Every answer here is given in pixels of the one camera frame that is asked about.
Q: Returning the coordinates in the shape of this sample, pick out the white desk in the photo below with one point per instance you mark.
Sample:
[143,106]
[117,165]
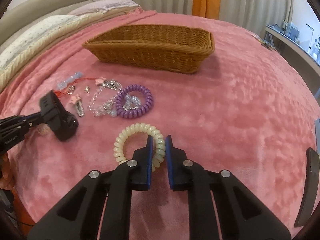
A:
[297,48]

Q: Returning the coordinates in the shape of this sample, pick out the pink plush blanket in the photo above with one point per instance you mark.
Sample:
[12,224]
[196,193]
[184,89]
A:
[246,110]

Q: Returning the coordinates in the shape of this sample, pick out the black curved headband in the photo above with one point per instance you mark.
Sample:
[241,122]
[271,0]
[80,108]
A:
[310,188]

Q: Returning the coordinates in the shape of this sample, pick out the pink star hair clip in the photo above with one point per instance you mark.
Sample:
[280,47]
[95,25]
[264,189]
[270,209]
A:
[77,102]

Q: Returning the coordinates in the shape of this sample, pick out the small silver earring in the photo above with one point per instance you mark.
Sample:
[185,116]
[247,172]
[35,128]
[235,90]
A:
[87,89]

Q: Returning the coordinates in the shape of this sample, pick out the lavender pillow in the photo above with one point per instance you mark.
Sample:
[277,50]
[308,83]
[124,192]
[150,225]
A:
[103,6]

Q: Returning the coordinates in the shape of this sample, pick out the person's left hand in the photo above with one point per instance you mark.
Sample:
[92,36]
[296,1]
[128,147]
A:
[7,181]

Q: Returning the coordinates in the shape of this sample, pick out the beige padded headboard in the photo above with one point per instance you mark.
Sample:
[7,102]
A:
[28,13]

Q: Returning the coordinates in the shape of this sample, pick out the brown wicker basket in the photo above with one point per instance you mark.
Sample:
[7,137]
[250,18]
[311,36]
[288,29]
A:
[171,48]

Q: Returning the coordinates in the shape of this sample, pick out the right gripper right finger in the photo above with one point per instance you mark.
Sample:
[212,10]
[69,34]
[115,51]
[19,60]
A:
[220,206]

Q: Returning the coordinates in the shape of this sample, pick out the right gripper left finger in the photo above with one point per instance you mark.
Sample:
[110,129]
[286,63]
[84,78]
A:
[99,205]

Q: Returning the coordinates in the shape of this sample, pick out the white floral pillow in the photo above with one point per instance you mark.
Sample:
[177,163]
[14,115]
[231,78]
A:
[31,35]

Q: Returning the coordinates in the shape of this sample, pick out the beige quilt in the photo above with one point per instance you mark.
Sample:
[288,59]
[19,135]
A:
[55,35]

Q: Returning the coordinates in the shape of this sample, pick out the light blue hair clip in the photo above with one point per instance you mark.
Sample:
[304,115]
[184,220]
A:
[63,84]

